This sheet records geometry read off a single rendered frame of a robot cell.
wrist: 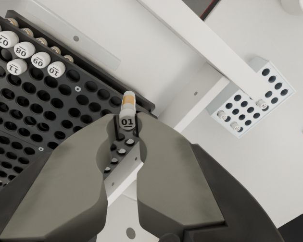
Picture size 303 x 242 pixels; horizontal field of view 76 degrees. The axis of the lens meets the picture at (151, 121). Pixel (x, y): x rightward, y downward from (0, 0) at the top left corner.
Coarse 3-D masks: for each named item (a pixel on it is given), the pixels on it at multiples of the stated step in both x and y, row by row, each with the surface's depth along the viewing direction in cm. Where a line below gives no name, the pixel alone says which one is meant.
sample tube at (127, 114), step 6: (126, 96) 16; (132, 96) 16; (126, 102) 15; (132, 102) 15; (126, 108) 14; (132, 108) 14; (120, 114) 13; (126, 114) 13; (132, 114) 13; (120, 120) 13; (126, 120) 13; (132, 120) 13; (120, 126) 13; (126, 126) 13; (132, 126) 13
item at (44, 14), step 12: (36, 0) 20; (36, 12) 20; (48, 12) 20; (48, 24) 21; (60, 24) 21; (72, 36) 22; (84, 36) 22; (84, 48) 22; (96, 48) 23; (108, 60) 23; (120, 60) 24
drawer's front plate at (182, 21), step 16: (144, 0) 14; (160, 0) 14; (176, 0) 14; (160, 16) 14; (176, 16) 14; (192, 16) 14; (176, 32) 17; (192, 32) 15; (208, 32) 15; (192, 48) 23; (208, 48) 16; (224, 48) 16; (224, 64) 16; (240, 64) 16; (240, 80) 17; (256, 80) 17; (256, 96) 18
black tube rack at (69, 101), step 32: (0, 64) 18; (32, 64) 18; (0, 96) 19; (32, 96) 20; (64, 96) 20; (0, 128) 21; (32, 128) 21; (64, 128) 22; (0, 160) 23; (32, 160) 24
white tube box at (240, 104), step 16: (256, 64) 32; (272, 64) 30; (272, 80) 33; (224, 96) 34; (240, 96) 33; (272, 96) 33; (288, 96) 34; (208, 112) 35; (240, 112) 35; (256, 112) 35; (240, 128) 38
